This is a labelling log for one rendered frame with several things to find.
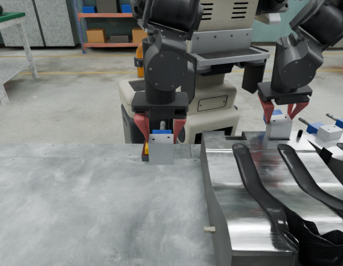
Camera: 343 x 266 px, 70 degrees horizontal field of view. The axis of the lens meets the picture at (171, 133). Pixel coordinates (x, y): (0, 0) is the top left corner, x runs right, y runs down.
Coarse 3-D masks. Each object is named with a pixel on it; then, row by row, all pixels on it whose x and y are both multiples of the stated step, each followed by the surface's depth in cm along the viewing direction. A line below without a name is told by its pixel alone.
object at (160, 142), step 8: (160, 128) 57; (152, 136) 50; (160, 136) 50; (168, 136) 50; (152, 144) 48; (160, 144) 48; (168, 144) 48; (152, 152) 49; (160, 152) 49; (168, 152) 49; (152, 160) 50; (160, 160) 50; (168, 160) 50
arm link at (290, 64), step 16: (304, 16) 44; (304, 32) 47; (288, 48) 46; (304, 48) 42; (320, 48) 45; (288, 64) 42; (304, 64) 42; (320, 64) 41; (288, 80) 44; (304, 80) 44
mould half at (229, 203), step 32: (224, 160) 55; (256, 160) 55; (320, 160) 55; (224, 192) 46; (288, 192) 46; (224, 224) 36; (256, 224) 34; (320, 224) 34; (224, 256) 36; (256, 256) 32; (288, 256) 31
